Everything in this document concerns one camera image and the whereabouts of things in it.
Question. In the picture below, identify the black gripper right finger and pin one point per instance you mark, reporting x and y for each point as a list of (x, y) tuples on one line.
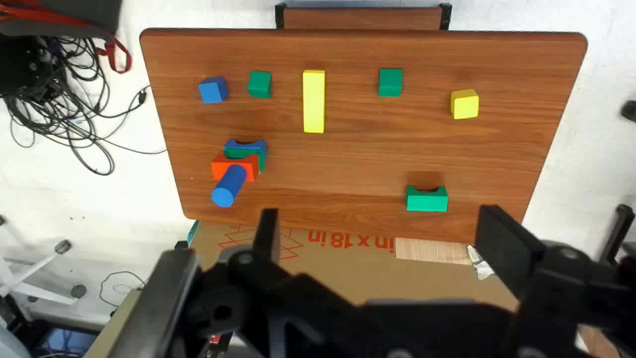
[(508, 244)]

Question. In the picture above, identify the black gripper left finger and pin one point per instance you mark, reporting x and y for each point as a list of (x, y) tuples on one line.
[(267, 230)]

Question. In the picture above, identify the blue plastic cylinder rod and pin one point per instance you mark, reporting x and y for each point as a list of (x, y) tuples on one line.
[(230, 185)]

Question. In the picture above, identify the orange toy block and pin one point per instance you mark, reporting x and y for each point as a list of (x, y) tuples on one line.
[(222, 167)]

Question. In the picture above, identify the green arch block on tower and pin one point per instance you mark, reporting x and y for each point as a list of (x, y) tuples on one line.
[(245, 151)]

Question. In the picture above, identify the green arch toy block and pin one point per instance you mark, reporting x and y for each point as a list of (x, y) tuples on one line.
[(426, 200)]

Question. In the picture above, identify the long yellow toy block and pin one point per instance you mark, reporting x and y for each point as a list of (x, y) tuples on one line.
[(315, 101)]

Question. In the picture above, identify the yellow toy cube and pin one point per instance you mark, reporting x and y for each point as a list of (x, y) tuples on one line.
[(466, 105)]

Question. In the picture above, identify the green toy cube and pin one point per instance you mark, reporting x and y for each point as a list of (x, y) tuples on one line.
[(259, 83), (391, 81)]

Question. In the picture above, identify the blue toy cube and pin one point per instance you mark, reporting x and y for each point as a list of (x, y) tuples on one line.
[(214, 89)]

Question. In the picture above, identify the pale label on cardboard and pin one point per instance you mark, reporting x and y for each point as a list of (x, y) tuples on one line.
[(432, 250)]

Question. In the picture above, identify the brown cardboard box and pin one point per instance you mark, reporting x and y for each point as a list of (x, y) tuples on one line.
[(359, 270)]

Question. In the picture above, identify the black pole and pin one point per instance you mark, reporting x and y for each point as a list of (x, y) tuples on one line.
[(617, 230)]

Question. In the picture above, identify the white metal stand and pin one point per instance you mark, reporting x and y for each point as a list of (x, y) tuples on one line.
[(31, 270)]

